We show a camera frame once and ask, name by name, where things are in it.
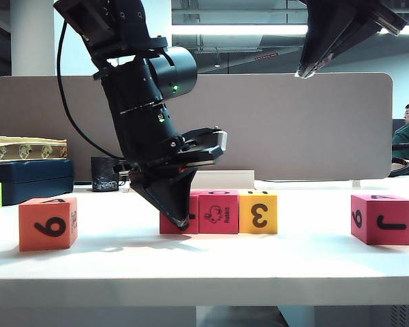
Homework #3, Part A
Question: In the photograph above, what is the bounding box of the grey desk partition panel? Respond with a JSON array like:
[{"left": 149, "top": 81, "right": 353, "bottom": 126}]
[{"left": 0, "top": 72, "right": 395, "bottom": 182}]

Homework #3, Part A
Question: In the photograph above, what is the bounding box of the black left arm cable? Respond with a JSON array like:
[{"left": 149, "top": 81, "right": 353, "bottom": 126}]
[{"left": 56, "top": 18, "right": 127, "bottom": 161}]

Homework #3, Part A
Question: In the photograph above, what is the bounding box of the vented panel under table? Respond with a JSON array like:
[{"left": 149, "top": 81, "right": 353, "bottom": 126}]
[{"left": 390, "top": 305, "right": 409, "bottom": 327}]

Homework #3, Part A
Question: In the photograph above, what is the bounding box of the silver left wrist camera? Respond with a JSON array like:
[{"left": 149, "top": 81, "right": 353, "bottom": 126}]
[{"left": 183, "top": 126, "right": 230, "bottom": 153}]

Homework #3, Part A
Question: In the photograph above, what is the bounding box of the dark blue case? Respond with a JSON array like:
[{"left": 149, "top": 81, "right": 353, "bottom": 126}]
[{"left": 0, "top": 159, "right": 75, "bottom": 207}]

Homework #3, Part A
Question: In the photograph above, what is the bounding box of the red letter block with T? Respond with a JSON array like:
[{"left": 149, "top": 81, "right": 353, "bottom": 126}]
[{"left": 159, "top": 196, "right": 200, "bottom": 235}]

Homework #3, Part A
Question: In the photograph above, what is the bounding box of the yellow letter block with 3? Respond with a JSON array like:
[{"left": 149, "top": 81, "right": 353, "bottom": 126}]
[{"left": 238, "top": 190, "right": 279, "bottom": 235}]

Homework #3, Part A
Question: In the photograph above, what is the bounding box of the person in dark green shirt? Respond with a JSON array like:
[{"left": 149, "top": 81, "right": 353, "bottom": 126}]
[{"left": 391, "top": 101, "right": 409, "bottom": 178}]

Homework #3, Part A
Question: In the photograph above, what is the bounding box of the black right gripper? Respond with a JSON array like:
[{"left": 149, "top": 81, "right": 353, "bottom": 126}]
[{"left": 294, "top": 0, "right": 409, "bottom": 79}]

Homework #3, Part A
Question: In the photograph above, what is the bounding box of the yellow printed box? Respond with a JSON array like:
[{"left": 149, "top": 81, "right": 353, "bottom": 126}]
[{"left": 0, "top": 135, "right": 69, "bottom": 161}]

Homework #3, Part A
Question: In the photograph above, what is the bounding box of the red letter block with J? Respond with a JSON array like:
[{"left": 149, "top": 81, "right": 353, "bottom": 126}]
[{"left": 350, "top": 193, "right": 409, "bottom": 246}]

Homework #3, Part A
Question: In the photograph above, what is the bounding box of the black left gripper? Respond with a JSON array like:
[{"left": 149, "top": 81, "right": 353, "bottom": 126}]
[{"left": 121, "top": 137, "right": 223, "bottom": 232}]

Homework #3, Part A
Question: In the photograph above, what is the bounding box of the red letter block with rabbit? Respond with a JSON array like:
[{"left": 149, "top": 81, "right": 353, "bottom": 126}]
[{"left": 198, "top": 189, "right": 240, "bottom": 235}]

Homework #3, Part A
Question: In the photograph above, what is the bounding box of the long ceiling light strip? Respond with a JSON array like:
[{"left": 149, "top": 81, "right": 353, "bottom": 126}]
[{"left": 172, "top": 24, "right": 409, "bottom": 35}]

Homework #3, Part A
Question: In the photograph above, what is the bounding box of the black round object red trim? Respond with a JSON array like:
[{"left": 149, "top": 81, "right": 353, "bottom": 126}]
[{"left": 390, "top": 157, "right": 409, "bottom": 178}]

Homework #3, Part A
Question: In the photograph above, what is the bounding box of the black mug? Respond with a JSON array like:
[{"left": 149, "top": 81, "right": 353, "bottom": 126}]
[{"left": 90, "top": 155, "right": 130, "bottom": 192}]

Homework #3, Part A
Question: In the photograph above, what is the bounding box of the orange letter block with 6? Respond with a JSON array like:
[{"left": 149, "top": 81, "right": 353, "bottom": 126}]
[{"left": 18, "top": 196, "right": 78, "bottom": 252}]

